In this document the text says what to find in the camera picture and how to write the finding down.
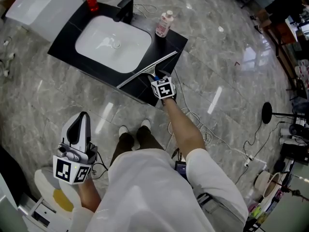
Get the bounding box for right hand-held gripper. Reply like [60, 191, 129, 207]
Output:
[151, 70, 177, 100]

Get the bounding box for black round base stand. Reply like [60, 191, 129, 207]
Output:
[262, 102, 309, 125]

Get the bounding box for white sink basin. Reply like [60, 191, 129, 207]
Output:
[75, 15, 153, 74]

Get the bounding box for blue handled metal squeegee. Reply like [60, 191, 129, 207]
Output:
[116, 51, 178, 89]

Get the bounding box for person's dark trousers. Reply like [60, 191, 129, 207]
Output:
[110, 126, 167, 167]

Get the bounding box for person's right forearm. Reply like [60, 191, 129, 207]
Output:
[162, 97, 207, 158]

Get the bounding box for white round bucket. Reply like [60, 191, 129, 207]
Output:
[254, 170, 281, 198]

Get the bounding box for white rounded seat yellow patch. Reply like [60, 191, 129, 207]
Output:
[33, 167, 83, 214]

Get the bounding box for black table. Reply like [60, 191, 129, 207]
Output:
[47, 0, 188, 107]

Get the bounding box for person's left forearm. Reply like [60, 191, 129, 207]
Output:
[78, 176, 102, 214]

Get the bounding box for pink white bottle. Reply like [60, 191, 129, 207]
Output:
[155, 10, 175, 38]

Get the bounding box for person's right white shoe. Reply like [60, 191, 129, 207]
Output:
[140, 119, 152, 131]

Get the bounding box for white floor cable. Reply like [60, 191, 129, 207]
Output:
[168, 68, 254, 161]

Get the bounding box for person's white shirt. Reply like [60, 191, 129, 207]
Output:
[71, 147, 249, 232]

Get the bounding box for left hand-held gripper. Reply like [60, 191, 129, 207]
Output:
[52, 112, 98, 186]

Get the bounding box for black sink faucet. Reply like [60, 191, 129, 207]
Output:
[113, 0, 134, 24]

